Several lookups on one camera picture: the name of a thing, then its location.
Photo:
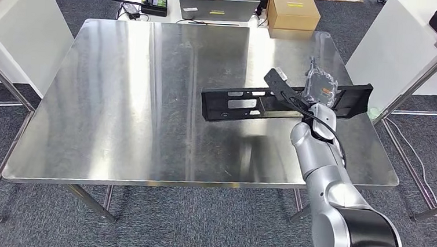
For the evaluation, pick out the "black plastic panel part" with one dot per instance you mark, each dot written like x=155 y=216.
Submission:
x=219 y=107

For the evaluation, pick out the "grey laptop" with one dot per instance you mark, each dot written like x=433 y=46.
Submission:
x=218 y=9

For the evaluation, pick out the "white partition board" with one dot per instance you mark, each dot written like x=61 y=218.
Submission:
x=393 y=42
x=25 y=28

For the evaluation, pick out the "cardboard box with yellow label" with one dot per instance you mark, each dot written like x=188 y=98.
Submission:
x=293 y=10

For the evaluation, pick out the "black power adapter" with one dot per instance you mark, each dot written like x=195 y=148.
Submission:
x=132 y=10

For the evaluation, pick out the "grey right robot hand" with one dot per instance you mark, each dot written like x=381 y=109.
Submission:
x=321 y=87

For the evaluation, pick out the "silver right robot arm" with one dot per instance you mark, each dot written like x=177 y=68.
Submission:
x=323 y=164

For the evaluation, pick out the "black remote controller with antennas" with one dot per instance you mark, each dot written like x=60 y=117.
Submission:
x=154 y=0

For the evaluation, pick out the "stainless steel workbench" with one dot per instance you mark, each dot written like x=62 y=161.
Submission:
x=128 y=93

